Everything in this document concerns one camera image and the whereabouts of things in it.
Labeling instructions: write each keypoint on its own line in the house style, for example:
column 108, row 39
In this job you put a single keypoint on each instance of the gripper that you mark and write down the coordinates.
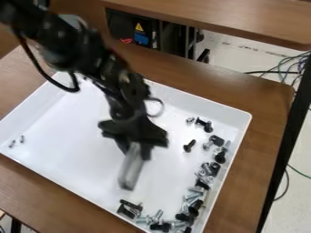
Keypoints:
column 135, row 130

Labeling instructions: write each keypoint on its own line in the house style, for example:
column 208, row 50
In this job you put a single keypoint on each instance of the grey bar tool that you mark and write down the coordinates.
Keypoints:
column 130, row 171

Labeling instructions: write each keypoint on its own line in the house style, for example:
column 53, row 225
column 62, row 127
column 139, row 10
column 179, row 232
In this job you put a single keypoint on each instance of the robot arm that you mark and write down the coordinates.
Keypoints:
column 77, row 51

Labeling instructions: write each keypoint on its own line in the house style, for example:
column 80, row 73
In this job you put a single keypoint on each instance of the pile of metal screws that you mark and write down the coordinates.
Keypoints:
column 17, row 141
column 204, row 170

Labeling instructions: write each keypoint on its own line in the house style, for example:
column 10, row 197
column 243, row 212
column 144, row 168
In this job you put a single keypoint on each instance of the white tray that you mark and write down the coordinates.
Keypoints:
column 69, row 136

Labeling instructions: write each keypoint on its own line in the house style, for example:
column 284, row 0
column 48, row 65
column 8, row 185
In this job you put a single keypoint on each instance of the black computer case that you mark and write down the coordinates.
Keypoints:
column 162, row 35

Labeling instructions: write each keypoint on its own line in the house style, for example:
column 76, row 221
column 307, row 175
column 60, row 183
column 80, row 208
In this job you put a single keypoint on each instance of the black metal post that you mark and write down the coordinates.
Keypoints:
column 285, row 142

